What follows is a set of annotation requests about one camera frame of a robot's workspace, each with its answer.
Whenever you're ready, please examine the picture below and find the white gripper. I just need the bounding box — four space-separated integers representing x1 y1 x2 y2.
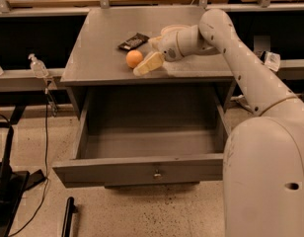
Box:
133 31 183 76

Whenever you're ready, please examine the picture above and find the orange fruit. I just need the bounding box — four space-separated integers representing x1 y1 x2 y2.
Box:
126 50 143 68

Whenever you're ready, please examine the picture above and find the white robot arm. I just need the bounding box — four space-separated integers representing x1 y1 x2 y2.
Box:
134 9 304 237

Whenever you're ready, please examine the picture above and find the grey open top drawer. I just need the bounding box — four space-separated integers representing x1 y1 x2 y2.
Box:
53 88 228 188

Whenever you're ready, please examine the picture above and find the metal drawer knob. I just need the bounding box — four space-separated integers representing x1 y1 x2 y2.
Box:
153 170 162 181

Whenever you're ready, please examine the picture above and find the black snack bag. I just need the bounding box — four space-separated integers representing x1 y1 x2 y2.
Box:
118 33 149 51

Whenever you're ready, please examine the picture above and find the white paper bowl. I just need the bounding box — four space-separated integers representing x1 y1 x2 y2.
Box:
161 25 190 36

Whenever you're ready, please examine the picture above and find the grey cabinet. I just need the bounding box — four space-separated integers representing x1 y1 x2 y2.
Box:
61 6 233 116

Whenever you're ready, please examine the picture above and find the white wipes packet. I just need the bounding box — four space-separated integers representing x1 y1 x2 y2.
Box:
264 51 280 72

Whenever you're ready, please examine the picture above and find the clear sanitizer pump bottle left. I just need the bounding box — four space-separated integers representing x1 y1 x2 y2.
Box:
29 53 48 78

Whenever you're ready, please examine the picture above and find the black monitor stand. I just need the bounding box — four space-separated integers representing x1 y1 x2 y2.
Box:
0 121 45 237

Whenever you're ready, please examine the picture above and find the black cable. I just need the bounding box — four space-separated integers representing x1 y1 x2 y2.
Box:
0 77 59 237

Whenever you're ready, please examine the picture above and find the black bar handle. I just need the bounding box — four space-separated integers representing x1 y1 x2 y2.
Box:
61 197 77 237

